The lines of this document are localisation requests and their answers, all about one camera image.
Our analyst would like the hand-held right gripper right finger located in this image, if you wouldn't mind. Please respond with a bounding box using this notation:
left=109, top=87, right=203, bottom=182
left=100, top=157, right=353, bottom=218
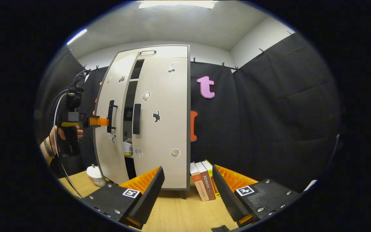
left=212, top=164, right=302, bottom=231

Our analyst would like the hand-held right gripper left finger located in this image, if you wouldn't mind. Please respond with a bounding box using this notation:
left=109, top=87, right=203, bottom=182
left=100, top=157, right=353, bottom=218
left=82, top=166, right=166, bottom=228

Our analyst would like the white shoe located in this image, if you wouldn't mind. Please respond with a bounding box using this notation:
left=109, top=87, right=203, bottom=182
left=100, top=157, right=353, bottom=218
left=123, top=138, right=134, bottom=154

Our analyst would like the white shoe cabinet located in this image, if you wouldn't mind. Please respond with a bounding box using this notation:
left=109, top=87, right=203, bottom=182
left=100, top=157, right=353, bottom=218
left=94, top=44, right=191, bottom=199

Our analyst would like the white cabinet door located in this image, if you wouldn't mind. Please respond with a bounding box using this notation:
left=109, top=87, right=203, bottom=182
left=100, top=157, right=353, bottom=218
left=132, top=56, right=189, bottom=189
left=94, top=50, right=141, bottom=186

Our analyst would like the dark wristband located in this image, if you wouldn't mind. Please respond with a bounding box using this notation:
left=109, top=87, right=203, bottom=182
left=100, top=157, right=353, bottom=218
left=43, top=137, right=55, bottom=158

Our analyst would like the brown book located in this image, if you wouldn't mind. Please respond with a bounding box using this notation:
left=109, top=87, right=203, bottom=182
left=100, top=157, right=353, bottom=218
left=195, top=161, right=216, bottom=201

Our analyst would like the orange and white book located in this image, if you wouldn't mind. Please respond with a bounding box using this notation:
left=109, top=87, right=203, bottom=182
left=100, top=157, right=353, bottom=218
left=190, top=162, right=209, bottom=202

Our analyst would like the white cup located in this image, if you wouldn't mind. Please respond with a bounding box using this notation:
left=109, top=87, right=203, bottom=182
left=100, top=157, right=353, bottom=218
left=86, top=164, right=106, bottom=187

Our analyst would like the ceiling light panel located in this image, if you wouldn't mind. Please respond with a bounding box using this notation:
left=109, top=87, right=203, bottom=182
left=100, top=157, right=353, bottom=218
left=66, top=28, right=88, bottom=45
left=139, top=0, right=219, bottom=9

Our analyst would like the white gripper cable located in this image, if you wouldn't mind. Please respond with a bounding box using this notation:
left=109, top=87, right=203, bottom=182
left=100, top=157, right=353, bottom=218
left=53, top=90, right=83, bottom=198

